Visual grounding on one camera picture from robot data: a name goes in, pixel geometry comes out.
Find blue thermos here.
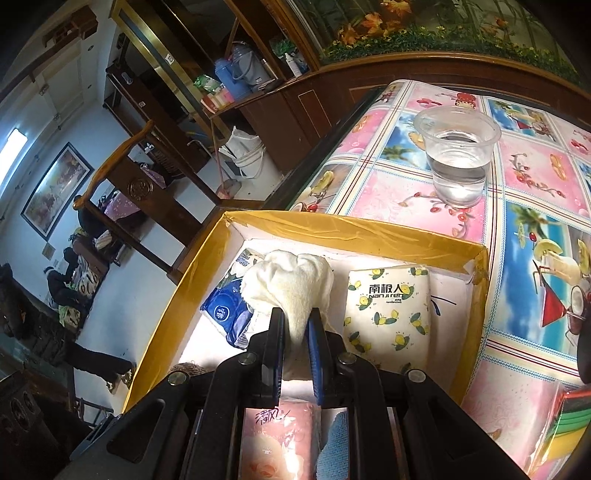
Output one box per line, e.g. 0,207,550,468
215,58,247,101

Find yellow sponges in wrapper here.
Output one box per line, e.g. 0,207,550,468
526,388,591,480

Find white towel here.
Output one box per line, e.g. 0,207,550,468
241,249,345,381

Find lemon print tissue packet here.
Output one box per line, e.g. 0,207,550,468
342,265,432,374

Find white bucket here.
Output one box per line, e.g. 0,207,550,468
219,126,266,178

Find pink container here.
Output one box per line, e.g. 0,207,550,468
202,88,235,114

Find artificial flower glass display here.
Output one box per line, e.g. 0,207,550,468
284,0,583,84

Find ceiling light panel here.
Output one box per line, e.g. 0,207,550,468
0,128,27,162

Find steel wool scrubber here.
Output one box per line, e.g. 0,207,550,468
170,362,208,377

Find wooden chair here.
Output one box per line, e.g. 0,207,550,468
74,120,232,284

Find table with pink cloth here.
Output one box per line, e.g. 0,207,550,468
104,189,139,222

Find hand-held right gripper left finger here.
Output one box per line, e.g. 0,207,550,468
58,308,284,480

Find framed wall painting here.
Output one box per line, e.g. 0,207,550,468
21,142,95,240

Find wooden counter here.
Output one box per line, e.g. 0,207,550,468
208,60,591,178

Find pink mop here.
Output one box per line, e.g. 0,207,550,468
210,115,241,199

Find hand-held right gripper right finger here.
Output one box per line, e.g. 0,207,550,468
308,308,532,480

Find grey thermos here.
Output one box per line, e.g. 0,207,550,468
230,41,269,93

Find pink tissue packet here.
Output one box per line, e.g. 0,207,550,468
240,399,321,480

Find clear plastic cup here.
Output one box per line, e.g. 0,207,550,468
413,107,502,208

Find printed tablecloth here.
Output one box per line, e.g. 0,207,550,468
265,79,591,480

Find dark brown object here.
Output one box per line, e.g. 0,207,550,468
0,371,90,462

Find blue tissue packet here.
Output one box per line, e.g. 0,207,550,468
200,247,269,349

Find yellow cardboard box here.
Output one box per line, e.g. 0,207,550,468
121,210,490,480

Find blue microfiber cloth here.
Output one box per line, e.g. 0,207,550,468
316,408,352,480

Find gold framed glass cabinet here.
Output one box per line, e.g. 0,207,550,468
108,0,241,134

